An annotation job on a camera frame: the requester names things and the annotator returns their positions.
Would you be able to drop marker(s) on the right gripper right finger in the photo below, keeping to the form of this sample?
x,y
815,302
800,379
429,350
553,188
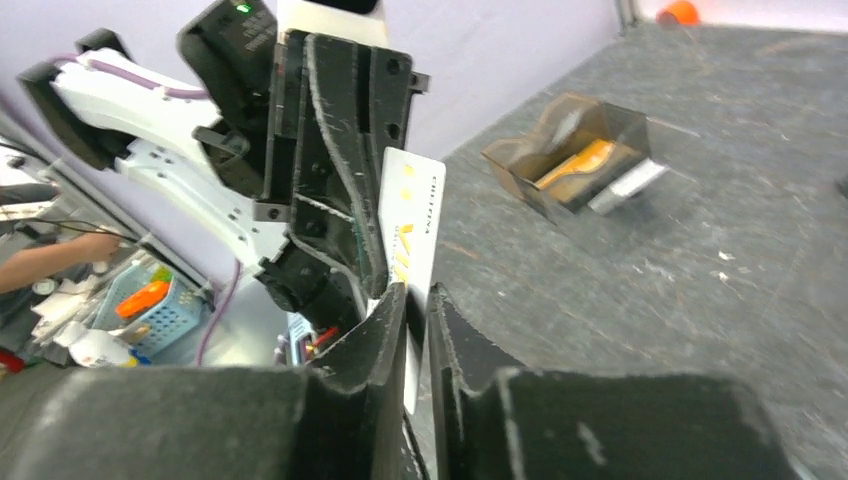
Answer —
x,y
496,418

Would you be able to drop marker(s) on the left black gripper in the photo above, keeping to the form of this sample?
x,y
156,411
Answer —
x,y
335,106

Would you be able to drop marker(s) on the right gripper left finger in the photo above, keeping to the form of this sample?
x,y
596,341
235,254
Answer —
x,y
339,417

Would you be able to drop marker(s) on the person's forearm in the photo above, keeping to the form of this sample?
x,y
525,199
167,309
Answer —
x,y
31,265

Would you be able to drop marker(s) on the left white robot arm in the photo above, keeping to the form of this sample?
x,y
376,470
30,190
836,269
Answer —
x,y
205,146

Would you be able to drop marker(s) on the perforated blue box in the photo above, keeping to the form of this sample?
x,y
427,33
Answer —
x,y
151,306

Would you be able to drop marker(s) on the white plastic bottle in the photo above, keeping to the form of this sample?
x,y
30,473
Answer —
x,y
95,348

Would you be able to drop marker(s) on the orange round cap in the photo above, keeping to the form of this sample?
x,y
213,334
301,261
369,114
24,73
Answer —
x,y
678,13

